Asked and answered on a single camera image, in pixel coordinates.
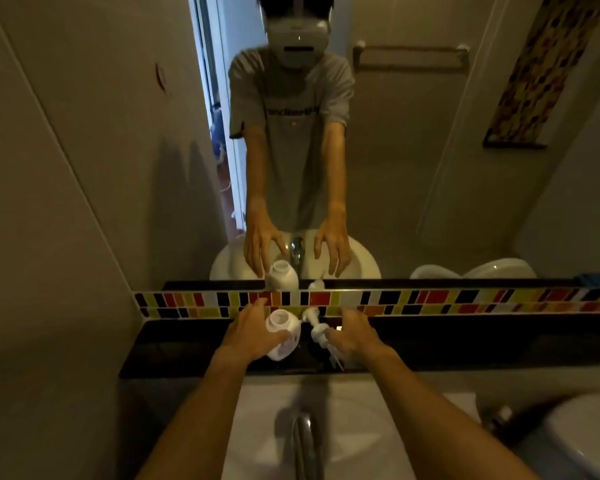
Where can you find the person's left hand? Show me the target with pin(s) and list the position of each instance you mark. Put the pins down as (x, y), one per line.
(245, 337)

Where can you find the person's right hand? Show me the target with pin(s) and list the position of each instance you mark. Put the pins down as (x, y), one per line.
(360, 339)

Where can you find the person's left thumb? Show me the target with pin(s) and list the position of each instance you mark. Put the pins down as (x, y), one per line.
(274, 340)

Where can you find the person's right thumb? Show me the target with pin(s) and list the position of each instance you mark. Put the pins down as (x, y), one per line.
(334, 336)

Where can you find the white plastic soap bottle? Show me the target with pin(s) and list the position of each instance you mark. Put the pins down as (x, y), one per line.
(286, 339)

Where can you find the white pump dispenser head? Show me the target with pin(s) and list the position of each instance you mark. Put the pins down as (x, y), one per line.
(320, 333)

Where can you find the person's left forearm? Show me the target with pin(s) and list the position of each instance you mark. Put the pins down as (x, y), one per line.
(195, 419)

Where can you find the person's right forearm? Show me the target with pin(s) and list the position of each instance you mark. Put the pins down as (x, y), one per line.
(430, 424)

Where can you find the white ceramic sink basin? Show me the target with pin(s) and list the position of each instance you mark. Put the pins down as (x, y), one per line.
(360, 434)

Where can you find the chrome faucet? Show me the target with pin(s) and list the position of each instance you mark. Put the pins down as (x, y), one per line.
(305, 444)

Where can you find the black stone ledge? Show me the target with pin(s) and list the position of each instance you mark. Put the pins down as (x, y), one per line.
(455, 344)

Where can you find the chrome water valve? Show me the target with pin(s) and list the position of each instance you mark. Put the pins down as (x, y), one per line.
(501, 417)

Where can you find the white toilet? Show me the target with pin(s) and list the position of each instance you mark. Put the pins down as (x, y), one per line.
(580, 434)

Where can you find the large wall mirror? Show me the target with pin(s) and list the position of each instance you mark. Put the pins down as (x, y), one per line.
(420, 169)

